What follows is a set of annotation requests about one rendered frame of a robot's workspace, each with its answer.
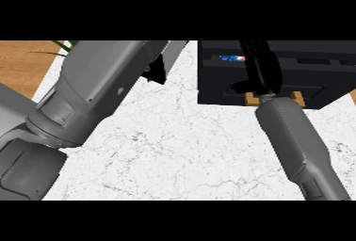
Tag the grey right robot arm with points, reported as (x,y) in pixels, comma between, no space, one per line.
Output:
(291,138)

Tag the green plant leaves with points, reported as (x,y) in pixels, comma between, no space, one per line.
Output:
(65,47)

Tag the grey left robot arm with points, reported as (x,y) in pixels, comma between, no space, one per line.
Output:
(97,81)

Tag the black open drawer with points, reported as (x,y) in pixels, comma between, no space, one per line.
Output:
(314,78)

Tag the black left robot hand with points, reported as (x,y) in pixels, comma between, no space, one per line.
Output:
(156,73)

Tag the blue and red can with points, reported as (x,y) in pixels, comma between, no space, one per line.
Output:
(230,58)

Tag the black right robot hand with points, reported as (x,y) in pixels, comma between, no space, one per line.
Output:
(264,72)

